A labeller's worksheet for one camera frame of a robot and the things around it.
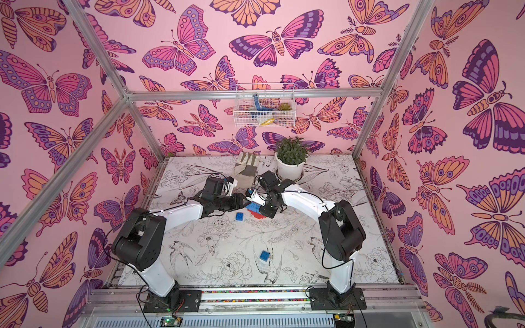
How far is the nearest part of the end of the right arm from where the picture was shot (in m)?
0.67

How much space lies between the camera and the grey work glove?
A: 1118mm

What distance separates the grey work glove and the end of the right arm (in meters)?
0.31

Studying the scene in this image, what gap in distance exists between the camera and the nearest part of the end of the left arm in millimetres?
727

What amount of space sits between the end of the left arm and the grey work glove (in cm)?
25
